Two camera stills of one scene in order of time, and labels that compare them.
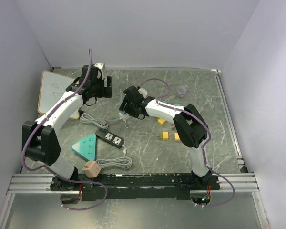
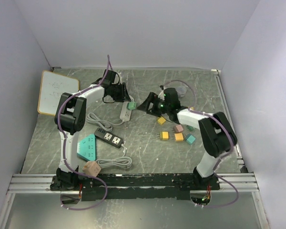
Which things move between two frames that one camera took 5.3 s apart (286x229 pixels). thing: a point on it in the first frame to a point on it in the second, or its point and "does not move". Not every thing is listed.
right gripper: x=125 y=106 to x=153 y=98
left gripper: x=106 y=92 to x=124 y=96
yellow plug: x=177 y=137 does not move
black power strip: x=109 y=138 does not move
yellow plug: x=164 y=135 does not move
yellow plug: x=161 y=120 does not move
